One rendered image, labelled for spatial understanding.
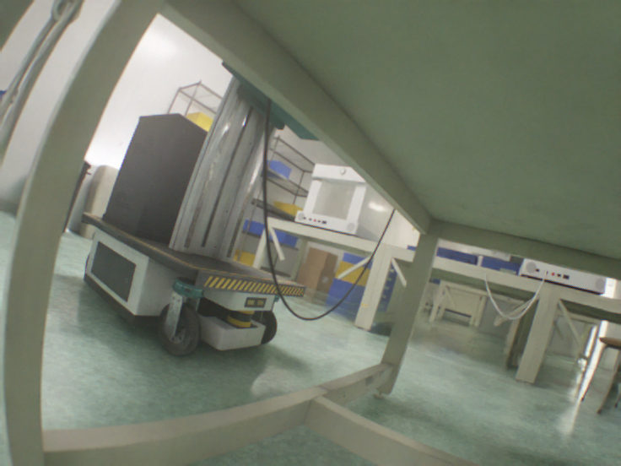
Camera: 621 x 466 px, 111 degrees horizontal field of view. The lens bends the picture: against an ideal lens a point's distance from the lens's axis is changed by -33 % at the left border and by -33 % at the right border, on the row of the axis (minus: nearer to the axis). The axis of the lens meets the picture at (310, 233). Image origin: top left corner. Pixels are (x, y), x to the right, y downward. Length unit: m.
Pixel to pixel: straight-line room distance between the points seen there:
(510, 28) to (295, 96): 0.32
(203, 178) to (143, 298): 0.50
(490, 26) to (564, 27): 0.08
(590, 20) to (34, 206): 0.51
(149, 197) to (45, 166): 1.05
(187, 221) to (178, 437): 0.91
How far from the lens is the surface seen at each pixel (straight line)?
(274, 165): 4.14
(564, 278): 2.62
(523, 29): 0.38
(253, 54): 0.45
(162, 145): 1.35
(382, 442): 0.68
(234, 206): 1.44
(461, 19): 0.38
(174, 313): 1.06
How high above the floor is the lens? 0.44
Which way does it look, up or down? 5 degrees up
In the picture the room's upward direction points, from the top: 17 degrees clockwise
